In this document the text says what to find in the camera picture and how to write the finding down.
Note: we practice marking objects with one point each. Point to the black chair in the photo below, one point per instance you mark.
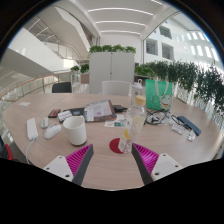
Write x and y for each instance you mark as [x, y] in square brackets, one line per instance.
[61, 87]

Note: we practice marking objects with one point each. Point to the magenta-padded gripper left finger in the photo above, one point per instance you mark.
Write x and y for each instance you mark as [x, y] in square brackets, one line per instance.
[58, 166]

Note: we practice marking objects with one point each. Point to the white mug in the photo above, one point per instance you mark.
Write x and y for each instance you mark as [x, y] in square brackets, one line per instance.
[76, 131]

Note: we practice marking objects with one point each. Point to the white computer mouse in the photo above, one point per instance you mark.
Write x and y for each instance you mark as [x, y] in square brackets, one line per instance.
[52, 131]

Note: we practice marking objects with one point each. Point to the black pouch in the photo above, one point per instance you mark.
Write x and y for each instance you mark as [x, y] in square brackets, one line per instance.
[120, 108]

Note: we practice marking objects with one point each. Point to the clear plastic packet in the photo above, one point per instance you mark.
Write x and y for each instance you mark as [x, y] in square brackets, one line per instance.
[191, 135]

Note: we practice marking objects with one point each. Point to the white card box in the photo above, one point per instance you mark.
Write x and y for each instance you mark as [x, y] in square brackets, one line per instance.
[65, 115]

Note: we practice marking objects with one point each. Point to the colourful sticker sheet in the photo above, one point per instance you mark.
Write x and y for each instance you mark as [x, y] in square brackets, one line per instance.
[115, 124]

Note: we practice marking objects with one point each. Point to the flat round red coaster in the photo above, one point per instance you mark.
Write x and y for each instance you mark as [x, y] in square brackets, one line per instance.
[114, 146]

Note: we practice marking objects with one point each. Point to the glass railing with wooden handrail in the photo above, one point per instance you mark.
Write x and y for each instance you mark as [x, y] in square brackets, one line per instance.
[30, 87]

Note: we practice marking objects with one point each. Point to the green shopping bag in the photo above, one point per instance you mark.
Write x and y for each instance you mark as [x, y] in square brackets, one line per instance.
[158, 95]

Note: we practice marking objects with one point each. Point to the clear jar with white lid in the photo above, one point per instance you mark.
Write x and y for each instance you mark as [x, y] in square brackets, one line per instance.
[136, 91]

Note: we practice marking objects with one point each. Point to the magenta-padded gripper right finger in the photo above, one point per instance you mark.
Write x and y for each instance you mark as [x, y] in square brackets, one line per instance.
[165, 165]

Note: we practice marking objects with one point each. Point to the white chair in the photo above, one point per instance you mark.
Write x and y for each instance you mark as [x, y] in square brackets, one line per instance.
[116, 88]

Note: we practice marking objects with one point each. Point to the black and red small box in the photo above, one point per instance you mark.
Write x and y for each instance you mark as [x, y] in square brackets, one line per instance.
[54, 113]

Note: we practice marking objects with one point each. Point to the row of green plants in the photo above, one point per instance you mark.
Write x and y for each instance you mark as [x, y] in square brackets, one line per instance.
[186, 76]

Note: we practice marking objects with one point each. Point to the ceiling light strips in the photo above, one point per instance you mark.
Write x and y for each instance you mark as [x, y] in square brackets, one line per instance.
[120, 22]

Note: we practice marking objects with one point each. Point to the clear bottle with yellow cap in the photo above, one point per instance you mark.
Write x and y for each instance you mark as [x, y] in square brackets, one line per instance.
[135, 123]

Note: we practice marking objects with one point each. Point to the white paper sheet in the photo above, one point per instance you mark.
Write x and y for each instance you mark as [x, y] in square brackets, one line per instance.
[24, 103]

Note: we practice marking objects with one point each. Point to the white power strip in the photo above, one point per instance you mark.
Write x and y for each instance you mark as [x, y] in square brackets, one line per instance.
[32, 129]

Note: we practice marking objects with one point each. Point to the printed booklet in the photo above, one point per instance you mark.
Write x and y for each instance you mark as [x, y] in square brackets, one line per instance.
[99, 110]

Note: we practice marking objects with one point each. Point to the white cabinet topped with plants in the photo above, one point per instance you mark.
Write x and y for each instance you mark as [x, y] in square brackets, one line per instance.
[111, 70]

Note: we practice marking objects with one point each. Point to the pale planter with plant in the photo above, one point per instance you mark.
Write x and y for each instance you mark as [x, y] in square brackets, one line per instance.
[75, 68]

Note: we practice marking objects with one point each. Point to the white card in sleeve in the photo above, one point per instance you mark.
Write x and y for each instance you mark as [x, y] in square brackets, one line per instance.
[178, 129]

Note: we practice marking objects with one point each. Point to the small grey-white device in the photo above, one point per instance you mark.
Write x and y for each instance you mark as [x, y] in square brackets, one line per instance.
[44, 122]

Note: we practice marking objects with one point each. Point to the brown planter with plant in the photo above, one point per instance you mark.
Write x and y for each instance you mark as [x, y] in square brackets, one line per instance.
[84, 78]

